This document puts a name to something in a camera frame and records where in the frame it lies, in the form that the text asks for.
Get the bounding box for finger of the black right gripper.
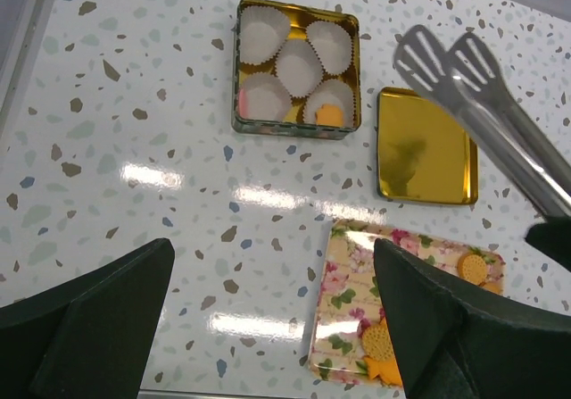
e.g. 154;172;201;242
525;217;571;261

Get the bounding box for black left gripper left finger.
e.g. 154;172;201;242
1;238;175;398

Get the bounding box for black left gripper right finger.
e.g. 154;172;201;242
374;239;570;398

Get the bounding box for tan dotted round cookie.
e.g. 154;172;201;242
361;319;394;362

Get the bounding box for silver metal tongs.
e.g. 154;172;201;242
393;25;570;218

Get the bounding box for orange flower cookie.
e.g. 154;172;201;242
315;104;344;128

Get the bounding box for pink round cookie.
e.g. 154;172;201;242
237;89;248;118

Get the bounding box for orange star cookie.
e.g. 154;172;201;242
364;356;402;387

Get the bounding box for orange round cookie right edge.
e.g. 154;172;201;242
481;282;502;295

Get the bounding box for orange round cookie top right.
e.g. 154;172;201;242
457;254;487;285

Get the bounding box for floral serving tray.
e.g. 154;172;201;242
308;220;505;387

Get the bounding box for gold tin lid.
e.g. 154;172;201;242
377;87;479;205

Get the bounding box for white paper cup bottom right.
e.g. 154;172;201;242
302;79;354;128

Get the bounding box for white paper cup top right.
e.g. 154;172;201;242
306;21;352;75

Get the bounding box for white paper cup bottom left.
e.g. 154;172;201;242
238;72;292;121

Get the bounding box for floral cookie tin box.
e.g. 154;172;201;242
231;0;361;140

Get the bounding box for white paper cup centre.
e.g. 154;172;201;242
276;39;323;98

